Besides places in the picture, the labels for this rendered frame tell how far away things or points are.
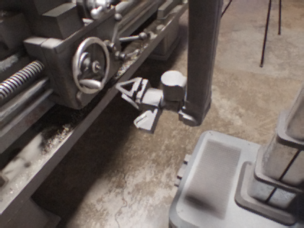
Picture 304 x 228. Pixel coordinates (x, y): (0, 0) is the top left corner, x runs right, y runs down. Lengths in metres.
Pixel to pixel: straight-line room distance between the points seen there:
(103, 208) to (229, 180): 0.64
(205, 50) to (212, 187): 0.65
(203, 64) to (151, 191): 0.90
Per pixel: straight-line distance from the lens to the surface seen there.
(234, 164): 1.08
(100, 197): 1.29
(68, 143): 0.97
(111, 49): 1.01
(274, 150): 0.76
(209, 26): 0.44
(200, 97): 0.56
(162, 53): 2.21
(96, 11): 0.82
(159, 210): 1.22
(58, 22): 0.82
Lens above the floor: 1.12
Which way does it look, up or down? 43 degrees down
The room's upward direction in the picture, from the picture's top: 4 degrees counter-clockwise
